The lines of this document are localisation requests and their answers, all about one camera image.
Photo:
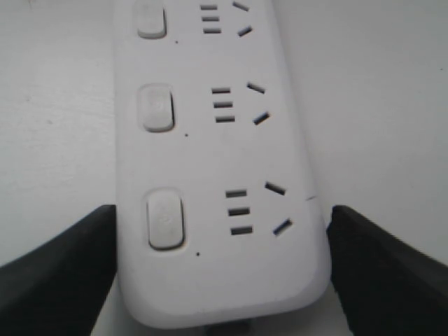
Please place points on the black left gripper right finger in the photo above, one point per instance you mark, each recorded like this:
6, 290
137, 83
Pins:
385, 286

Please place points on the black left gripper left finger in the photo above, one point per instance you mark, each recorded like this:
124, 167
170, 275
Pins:
60, 287

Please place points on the white five-outlet power strip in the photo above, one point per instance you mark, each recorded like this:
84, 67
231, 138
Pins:
217, 214

